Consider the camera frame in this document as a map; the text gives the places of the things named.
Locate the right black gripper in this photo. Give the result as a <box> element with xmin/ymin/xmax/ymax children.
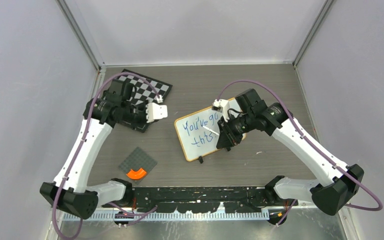
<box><xmin>217</xmin><ymin>111</ymin><xmax>256</xmax><ymax>149</ymax></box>

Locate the blue capped whiteboard marker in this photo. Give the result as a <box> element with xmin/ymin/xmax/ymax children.
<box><xmin>203</xmin><ymin>126</ymin><xmax>220</xmax><ymax>136</ymax></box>

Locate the black white chessboard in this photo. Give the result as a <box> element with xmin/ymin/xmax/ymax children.
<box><xmin>92</xmin><ymin>68</ymin><xmax>173</xmax><ymax>134</ymax></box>

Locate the yellow framed whiteboard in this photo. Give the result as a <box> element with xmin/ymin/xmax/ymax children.
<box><xmin>174</xmin><ymin>96</ymin><xmax>248</xmax><ymax>165</ymax></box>

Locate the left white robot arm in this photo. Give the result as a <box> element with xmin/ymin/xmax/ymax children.
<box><xmin>39</xmin><ymin>80</ymin><xmax>147</xmax><ymax>220</ymax></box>

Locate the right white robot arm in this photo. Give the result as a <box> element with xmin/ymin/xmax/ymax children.
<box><xmin>212</xmin><ymin>88</ymin><xmax>365</xmax><ymax>216</ymax></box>

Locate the orange curved block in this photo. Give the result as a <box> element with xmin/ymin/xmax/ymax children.
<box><xmin>126</xmin><ymin>167</ymin><xmax>148</xmax><ymax>181</ymax></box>

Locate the aluminium frame rail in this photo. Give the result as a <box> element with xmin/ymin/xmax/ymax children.
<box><xmin>49</xmin><ymin>67</ymin><xmax>107</xmax><ymax>212</ymax></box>

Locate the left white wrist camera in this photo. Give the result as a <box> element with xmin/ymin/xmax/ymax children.
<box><xmin>145</xmin><ymin>102</ymin><xmax>168</xmax><ymax>123</ymax></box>

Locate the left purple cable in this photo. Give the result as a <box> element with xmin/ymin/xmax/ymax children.
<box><xmin>51</xmin><ymin>71</ymin><xmax>164</xmax><ymax>240</ymax></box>

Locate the purple cable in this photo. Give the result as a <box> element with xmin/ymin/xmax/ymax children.
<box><xmin>51</xmin><ymin>71</ymin><xmax>164</xmax><ymax>240</ymax></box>
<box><xmin>215</xmin><ymin>79</ymin><xmax>384</xmax><ymax>227</ymax></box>

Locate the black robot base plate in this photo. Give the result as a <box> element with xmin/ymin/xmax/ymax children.
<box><xmin>113</xmin><ymin>186</ymin><xmax>293</xmax><ymax>214</ymax></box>

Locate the white slotted cable duct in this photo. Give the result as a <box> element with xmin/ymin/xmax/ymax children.
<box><xmin>62</xmin><ymin>210</ymin><xmax>271</xmax><ymax>222</ymax></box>

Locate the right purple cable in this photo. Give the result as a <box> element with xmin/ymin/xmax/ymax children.
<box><xmin>215</xmin><ymin>79</ymin><xmax>384</xmax><ymax>227</ymax></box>

